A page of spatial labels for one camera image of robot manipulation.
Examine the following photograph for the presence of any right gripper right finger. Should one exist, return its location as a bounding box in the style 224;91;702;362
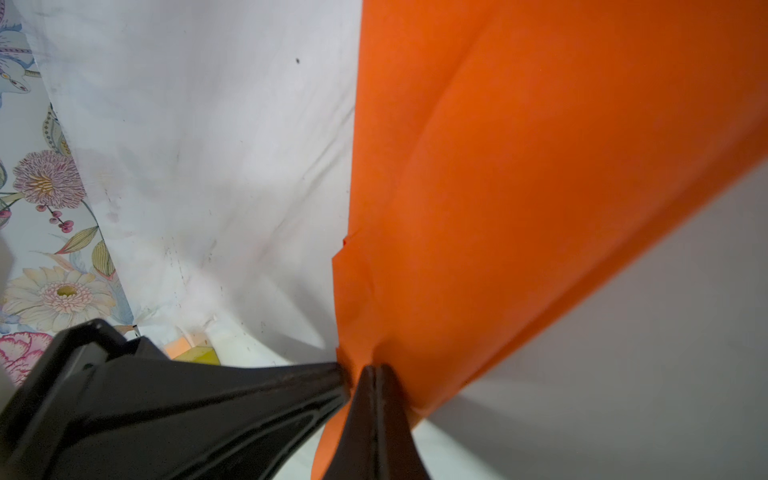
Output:
375;365;430;480

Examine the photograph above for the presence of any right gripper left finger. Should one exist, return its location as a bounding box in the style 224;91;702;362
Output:
324;366;376;480

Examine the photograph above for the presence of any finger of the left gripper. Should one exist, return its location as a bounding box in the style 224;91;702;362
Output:
1;319;349;479

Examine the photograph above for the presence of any orange square paper sheet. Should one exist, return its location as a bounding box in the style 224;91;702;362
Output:
333;1;767;479

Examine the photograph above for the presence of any yellow rectangular block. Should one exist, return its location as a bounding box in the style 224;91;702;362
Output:
174;346;221;366

